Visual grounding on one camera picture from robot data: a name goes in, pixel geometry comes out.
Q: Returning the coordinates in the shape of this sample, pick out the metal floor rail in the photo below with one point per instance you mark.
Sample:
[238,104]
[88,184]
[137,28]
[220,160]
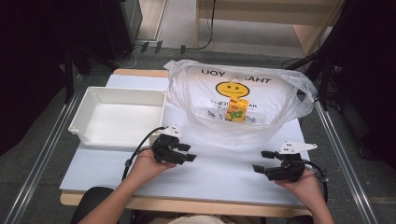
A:
[345,161]
[40,158]

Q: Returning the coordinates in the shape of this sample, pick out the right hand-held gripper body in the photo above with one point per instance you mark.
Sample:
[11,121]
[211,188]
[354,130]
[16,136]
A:
[289,169]

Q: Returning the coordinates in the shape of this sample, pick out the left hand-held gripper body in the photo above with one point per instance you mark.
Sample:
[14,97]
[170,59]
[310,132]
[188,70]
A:
[165,146]

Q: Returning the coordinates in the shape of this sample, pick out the person's left hand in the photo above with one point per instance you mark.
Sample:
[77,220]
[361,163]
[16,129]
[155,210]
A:
[144,168]

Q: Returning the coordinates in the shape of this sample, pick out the clear smiley plastic bag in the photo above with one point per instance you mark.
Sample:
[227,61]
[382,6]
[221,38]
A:
[267,99]

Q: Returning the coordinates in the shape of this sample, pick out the white table mat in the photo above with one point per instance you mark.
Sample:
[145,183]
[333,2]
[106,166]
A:
[211,174]

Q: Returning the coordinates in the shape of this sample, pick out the person's beige shirt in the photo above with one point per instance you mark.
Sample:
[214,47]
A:
[196,219]

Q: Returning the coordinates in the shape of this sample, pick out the light wooden shelf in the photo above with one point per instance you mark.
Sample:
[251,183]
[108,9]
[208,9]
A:
[264,12]

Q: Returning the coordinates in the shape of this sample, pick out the person's right hand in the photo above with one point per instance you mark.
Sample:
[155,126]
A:
[306,189]

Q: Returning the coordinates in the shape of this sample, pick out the black stand legs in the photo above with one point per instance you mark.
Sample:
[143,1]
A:
[70,68]
[323,71]

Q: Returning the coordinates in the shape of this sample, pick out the wooden table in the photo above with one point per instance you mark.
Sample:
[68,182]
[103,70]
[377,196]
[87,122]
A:
[193,207]

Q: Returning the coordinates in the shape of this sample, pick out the white plastic bin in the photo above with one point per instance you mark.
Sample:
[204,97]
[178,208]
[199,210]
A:
[121,119]

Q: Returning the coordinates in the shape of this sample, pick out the black cabinet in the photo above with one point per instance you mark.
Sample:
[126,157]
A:
[93,25]

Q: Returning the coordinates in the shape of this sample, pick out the yellow juice carton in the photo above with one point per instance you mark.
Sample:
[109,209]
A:
[237,110]

